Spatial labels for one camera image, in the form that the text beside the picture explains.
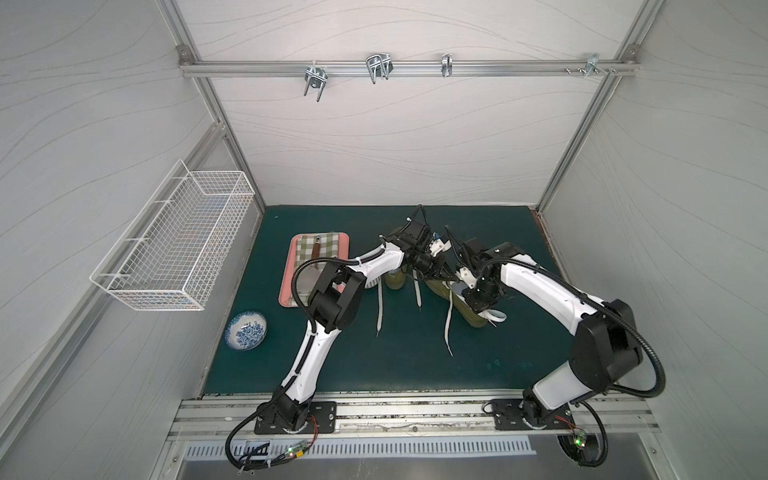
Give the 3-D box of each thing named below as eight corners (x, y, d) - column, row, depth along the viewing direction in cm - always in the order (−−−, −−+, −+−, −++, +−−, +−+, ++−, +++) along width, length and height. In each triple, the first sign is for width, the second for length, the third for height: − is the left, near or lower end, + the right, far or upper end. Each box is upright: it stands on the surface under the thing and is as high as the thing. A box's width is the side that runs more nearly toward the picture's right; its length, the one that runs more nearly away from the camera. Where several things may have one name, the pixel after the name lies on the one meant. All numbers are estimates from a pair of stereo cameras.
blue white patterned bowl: (223, 350, 85) (219, 346, 82) (236, 315, 92) (232, 311, 89) (261, 350, 85) (257, 346, 82) (271, 315, 92) (268, 311, 89)
